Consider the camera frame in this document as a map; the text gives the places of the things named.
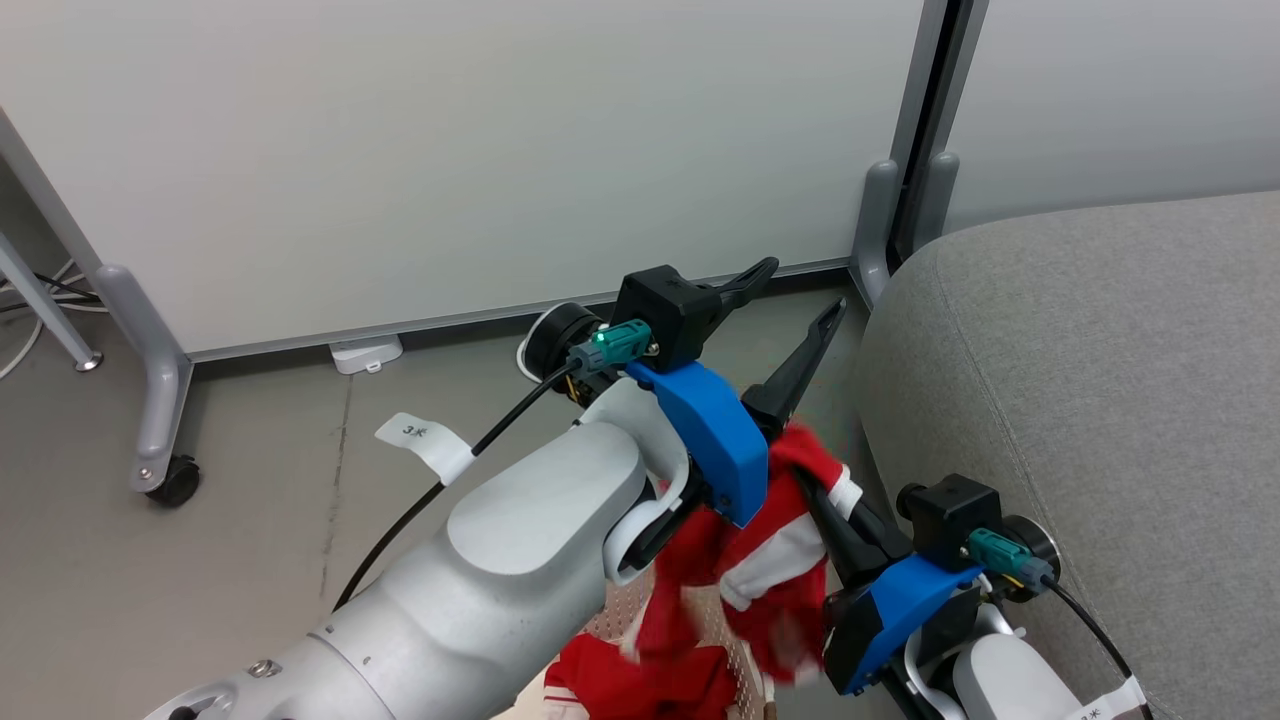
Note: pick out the right blue gripper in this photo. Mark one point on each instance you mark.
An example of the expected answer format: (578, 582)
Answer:
(905, 600)

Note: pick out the red and white garment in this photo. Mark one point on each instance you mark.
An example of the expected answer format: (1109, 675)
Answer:
(760, 570)

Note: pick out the wide white partition panel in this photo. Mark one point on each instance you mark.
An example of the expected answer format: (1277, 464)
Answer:
(450, 150)

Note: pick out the left black wrist camera box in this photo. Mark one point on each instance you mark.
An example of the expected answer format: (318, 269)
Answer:
(665, 310)

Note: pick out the left black gripper motor cap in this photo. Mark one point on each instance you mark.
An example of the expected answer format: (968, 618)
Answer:
(555, 340)

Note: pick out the narrow white partition panel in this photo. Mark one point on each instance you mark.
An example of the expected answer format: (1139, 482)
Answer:
(1120, 100)

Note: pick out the right black wrist camera box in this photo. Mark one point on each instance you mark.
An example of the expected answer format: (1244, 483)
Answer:
(950, 520)

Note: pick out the grey fabric sofa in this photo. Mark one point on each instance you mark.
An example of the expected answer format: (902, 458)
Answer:
(1100, 400)

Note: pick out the small white box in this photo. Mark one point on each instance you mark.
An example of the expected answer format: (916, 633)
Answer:
(365, 353)

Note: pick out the black gripper motor cap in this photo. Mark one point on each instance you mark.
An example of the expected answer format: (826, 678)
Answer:
(1035, 545)
(555, 340)

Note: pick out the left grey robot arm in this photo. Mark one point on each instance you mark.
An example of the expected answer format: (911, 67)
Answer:
(520, 560)

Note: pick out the cream perforated laundry basket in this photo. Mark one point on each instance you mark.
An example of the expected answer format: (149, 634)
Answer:
(752, 675)

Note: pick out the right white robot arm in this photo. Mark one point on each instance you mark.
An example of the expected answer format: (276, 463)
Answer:
(1000, 680)

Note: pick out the black caster wheel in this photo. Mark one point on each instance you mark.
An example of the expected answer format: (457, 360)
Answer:
(177, 482)

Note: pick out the left blue gripper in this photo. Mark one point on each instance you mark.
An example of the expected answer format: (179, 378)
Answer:
(715, 440)

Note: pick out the grey partition foot with caster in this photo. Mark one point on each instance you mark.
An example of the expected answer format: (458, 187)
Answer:
(150, 370)

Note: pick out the grey metal table leg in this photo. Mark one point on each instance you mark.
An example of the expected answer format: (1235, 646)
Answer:
(45, 305)

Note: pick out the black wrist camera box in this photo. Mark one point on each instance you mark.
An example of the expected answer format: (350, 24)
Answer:
(665, 310)
(950, 520)

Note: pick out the right black gripper motor cap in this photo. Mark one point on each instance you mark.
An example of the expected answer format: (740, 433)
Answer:
(1035, 545)

